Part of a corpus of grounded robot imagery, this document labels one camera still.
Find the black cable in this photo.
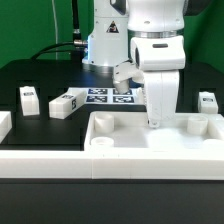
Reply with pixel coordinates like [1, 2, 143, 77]
[30, 0, 89, 61]

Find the white desk tabletop tray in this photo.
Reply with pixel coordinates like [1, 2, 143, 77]
[84, 111, 224, 154]

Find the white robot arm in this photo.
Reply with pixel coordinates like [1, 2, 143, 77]
[82, 0, 212, 128]

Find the fiducial marker sheet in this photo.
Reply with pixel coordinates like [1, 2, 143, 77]
[66, 87, 144, 105]

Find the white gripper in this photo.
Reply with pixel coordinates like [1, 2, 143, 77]
[113, 36, 185, 128]

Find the white thin cable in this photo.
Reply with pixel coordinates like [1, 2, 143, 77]
[51, 0, 59, 61]

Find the white left fence block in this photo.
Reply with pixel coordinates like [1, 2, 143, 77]
[0, 111, 12, 144]

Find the white front fence bar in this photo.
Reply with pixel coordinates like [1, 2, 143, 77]
[0, 150, 224, 180]

